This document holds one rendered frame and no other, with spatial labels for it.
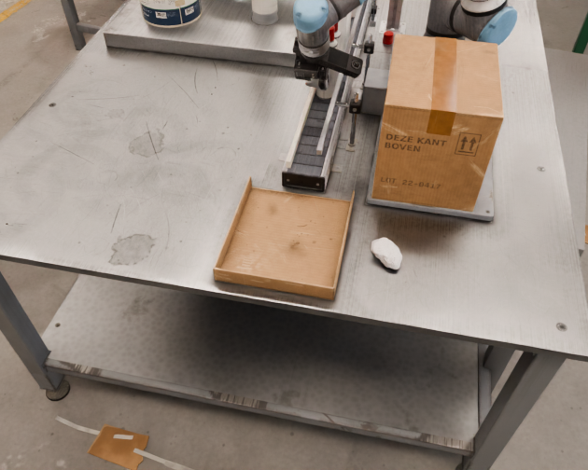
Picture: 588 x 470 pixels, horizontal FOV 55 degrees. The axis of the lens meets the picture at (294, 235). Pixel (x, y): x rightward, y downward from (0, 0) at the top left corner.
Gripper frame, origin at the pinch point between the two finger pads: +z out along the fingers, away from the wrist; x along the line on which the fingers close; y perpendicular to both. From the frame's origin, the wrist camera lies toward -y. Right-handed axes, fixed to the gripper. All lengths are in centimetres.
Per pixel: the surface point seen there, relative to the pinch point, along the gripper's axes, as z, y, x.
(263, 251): -18, 5, 51
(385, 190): -11.8, -19.9, 30.9
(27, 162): -9, 73, 36
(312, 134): -2.7, 1.1, 15.6
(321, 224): -12.3, -6.3, 41.4
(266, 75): 18.2, 21.8, -10.6
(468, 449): 31, -54, 89
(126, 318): 42, 58, 71
